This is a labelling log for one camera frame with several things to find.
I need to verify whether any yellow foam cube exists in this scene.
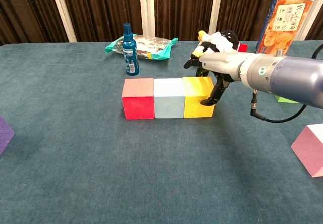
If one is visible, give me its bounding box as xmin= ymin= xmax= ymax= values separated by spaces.
xmin=182 ymin=76 xmax=216 ymax=119

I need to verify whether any teal table mat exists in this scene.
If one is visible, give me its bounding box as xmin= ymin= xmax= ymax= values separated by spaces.
xmin=0 ymin=40 xmax=323 ymax=224

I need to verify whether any purple foam cube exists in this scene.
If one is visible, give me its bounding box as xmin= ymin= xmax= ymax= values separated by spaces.
xmin=0 ymin=115 xmax=16 ymax=156

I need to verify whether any blue orange biscuit box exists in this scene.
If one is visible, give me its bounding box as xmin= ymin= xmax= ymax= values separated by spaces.
xmin=255 ymin=0 xmax=315 ymax=57

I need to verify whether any light blue foam cube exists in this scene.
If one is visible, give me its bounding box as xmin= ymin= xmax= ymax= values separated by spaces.
xmin=153 ymin=78 xmax=186 ymax=119

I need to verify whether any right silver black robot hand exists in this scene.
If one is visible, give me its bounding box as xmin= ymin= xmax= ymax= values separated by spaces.
xmin=183 ymin=51 xmax=244 ymax=107

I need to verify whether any blue spray bottle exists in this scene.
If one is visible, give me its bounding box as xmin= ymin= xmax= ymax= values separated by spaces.
xmin=122 ymin=23 xmax=140 ymax=77

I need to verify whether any black white plush penguin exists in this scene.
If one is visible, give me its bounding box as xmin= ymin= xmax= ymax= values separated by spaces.
xmin=190 ymin=29 xmax=240 ymax=58

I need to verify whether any dark brown curtain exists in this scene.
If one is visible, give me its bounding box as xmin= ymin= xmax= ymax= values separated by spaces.
xmin=0 ymin=0 xmax=323 ymax=47

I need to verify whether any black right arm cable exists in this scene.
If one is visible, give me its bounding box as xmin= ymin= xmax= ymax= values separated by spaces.
xmin=249 ymin=47 xmax=323 ymax=123

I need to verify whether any green foam cube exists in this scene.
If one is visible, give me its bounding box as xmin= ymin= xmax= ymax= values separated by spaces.
xmin=274 ymin=95 xmax=300 ymax=104

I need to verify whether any pink foam cube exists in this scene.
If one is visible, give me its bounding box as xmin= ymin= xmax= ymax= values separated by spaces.
xmin=290 ymin=123 xmax=323 ymax=178

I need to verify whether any teal snack bag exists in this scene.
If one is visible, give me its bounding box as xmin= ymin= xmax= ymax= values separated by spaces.
xmin=104 ymin=34 xmax=179 ymax=61

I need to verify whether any white frame post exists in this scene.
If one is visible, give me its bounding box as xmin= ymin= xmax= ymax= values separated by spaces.
xmin=297 ymin=0 xmax=323 ymax=41
xmin=48 ymin=0 xmax=78 ymax=43
xmin=208 ymin=0 xmax=224 ymax=35
xmin=138 ymin=0 xmax=155 ymax=37

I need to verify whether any red foam cube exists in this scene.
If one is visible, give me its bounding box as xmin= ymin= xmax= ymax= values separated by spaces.
xmin=121 ymin=78 xmax=155 ymax=120

